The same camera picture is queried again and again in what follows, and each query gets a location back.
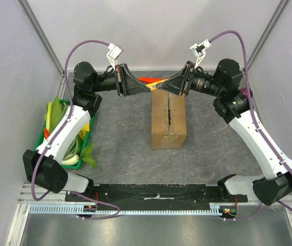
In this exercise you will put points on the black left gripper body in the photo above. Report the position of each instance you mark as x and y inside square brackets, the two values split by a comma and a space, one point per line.
[118, 79]

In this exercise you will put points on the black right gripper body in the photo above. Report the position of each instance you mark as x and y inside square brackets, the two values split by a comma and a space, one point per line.
[187, 79]

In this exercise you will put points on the yellow utility knife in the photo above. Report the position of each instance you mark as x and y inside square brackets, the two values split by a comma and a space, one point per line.
[153, 86]

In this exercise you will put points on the brown cardboard express box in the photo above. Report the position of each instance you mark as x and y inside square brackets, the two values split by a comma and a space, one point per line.
[168, 121]

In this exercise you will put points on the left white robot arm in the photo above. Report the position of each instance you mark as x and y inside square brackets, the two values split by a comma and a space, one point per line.
[43, 166]

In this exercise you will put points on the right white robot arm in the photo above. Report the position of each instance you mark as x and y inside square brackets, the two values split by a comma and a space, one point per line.
[233, 106]

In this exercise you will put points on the orange toy carrot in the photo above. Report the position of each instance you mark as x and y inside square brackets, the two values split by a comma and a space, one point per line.
[149, 80]

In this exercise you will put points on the purple red onion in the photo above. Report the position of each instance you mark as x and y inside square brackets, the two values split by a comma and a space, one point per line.
[244, 92]

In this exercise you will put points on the green leafy vegetable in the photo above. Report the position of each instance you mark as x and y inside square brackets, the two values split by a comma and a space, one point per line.
[55, 112]

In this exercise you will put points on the green leaf beside tray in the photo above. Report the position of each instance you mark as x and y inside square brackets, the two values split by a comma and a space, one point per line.
[86, 156]

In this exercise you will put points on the green vegetable tray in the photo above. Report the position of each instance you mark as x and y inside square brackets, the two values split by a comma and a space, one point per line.
[80, 143]

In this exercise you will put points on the white radish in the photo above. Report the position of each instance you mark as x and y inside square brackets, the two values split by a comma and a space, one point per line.
[72, 161]

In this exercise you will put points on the red chili pepper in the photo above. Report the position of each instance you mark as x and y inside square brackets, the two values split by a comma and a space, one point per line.
[46, 133]

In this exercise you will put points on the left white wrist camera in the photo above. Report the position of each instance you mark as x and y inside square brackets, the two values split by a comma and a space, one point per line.
[113, 54]

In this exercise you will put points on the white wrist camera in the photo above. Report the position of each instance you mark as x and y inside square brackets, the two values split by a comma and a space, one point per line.
[113, 54]
[199, 51]

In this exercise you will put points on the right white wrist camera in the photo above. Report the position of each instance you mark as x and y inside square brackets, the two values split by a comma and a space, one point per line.
[199, 51]

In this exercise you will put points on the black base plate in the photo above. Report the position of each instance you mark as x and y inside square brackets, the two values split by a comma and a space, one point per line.
[115, 193]

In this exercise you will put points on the grey slotted cable duct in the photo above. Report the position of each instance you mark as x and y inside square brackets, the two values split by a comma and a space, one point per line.
[82, 209]

